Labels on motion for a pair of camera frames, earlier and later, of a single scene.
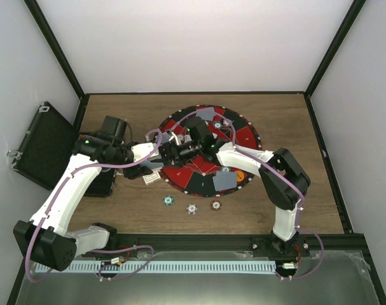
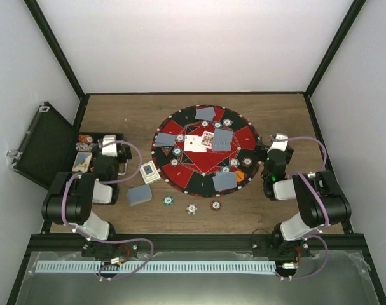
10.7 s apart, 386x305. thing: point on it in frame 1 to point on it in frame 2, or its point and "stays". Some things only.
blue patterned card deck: (151, 164) to (138, 194)
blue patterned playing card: (206, 113) stays
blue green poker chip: (217, 125) stays
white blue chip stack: (192, 209) stays
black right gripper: (172, 150) to (262, 148)
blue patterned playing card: (225, 180) stays
